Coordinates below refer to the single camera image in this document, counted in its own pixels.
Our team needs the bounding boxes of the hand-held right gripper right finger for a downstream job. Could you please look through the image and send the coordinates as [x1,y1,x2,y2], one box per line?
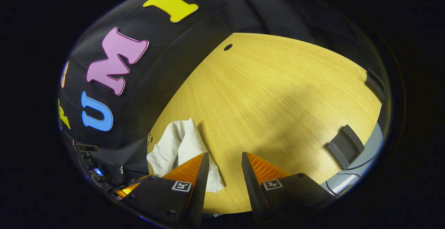
[242,152,336,224]

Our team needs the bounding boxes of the white jeans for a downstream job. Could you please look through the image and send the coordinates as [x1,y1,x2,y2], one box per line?
[146,118,225,193]

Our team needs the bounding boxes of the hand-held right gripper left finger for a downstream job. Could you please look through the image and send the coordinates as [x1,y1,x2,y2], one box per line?
[120,153,210,229]

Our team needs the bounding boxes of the black table edge bracket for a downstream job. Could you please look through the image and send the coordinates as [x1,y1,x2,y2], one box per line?
[365,68,386,103]
[327,124,365,170]

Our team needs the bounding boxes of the dark floor cable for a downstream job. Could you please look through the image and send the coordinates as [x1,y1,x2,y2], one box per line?
[325,156,378,196]

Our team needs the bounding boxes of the black backdrop cloth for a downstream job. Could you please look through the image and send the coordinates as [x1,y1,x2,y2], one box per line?
[57,0,386,174]

